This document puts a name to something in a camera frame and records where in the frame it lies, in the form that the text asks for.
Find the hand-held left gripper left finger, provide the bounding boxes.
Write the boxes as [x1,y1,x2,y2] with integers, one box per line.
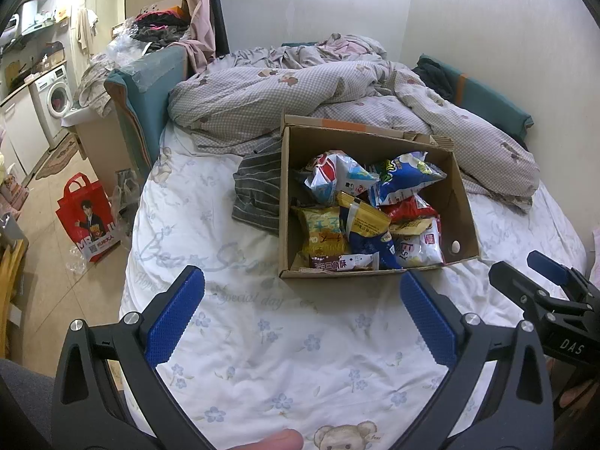
[51,265,219,450]

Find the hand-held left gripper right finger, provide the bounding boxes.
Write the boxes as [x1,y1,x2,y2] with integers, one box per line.
[391,269,556,450]

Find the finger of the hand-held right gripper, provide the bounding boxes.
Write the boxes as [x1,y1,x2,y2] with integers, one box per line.
[526,250,588,292]
[488,260,550,311]

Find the white red-label snack packet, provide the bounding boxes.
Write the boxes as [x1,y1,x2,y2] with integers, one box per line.
[394,218,445,267]

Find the brown cardboard box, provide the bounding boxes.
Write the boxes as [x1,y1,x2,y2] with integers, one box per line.
[277,110,482,279]

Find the dark blue snack packet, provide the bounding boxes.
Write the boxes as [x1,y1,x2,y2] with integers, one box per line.
[349,232,404,270]

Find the brown white bar packet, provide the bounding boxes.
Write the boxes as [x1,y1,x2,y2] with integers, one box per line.
[307,252,380,273]

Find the yellow white snack packet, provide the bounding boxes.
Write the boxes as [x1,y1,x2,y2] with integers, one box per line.
[337,191,392,240]

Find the yellow orange snack packet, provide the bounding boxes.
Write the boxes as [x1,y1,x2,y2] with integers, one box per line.
[291,206,350,256]

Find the blue green snack packet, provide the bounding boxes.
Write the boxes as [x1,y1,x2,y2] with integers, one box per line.
[368,151,447,207]

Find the white red snack packet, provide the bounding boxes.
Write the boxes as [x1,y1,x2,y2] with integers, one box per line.
[302,150,350,207]

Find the person's left hand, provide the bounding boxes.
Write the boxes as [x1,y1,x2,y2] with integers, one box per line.
[232,429,305,450]

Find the clear plastic bottles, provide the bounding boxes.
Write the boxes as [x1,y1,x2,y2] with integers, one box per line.
[66,244,90,275]

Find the red shopping bag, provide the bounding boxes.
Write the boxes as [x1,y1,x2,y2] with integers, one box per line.
[55,172,123,263]

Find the clear plastic bag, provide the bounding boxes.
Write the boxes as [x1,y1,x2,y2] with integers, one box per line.
[110,169,144,226]

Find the grey striped cloth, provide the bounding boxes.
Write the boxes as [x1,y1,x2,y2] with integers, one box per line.
[232,138,284,237]

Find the yellow wooden chair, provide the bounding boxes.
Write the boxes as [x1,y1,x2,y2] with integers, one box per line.
[0,239,29,362]

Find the person's grey trouser leg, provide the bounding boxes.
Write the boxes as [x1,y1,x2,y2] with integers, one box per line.
[0,358,54,450]

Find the teal headboard cushion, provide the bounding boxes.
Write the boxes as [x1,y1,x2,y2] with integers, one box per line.
[412,54,535,139]

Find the brown floor rug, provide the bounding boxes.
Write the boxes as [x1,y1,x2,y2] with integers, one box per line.
[35,131,83,181]

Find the dark cloth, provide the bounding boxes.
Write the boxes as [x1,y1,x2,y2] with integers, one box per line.
[415,58,458,101]

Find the patterned cloth pile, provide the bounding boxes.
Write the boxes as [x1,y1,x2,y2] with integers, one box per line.
[75,54,118,118]

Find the white cabinet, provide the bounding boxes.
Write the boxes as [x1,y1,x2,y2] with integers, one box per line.
[0,87,48,176]

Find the checked bear-print duvet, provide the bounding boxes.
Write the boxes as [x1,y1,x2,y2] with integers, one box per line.
[168,33,541,212]

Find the white washing machine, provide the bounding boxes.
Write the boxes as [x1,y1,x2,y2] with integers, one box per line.
[29,64,76,144]

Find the pile of dark clothes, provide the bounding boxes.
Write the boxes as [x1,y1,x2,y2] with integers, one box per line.
[131,9,191,50]

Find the hanging beige towel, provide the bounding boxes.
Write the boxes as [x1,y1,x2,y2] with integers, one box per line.
[75,7,99,52]

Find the pink curtain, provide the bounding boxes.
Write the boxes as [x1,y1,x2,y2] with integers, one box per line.
[183,0,212,73]

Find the flat cardboard box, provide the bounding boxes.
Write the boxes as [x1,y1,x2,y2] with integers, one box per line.
[141,0,186,17]

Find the black bed post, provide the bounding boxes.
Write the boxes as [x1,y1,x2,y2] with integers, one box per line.
[206,0,230,54]

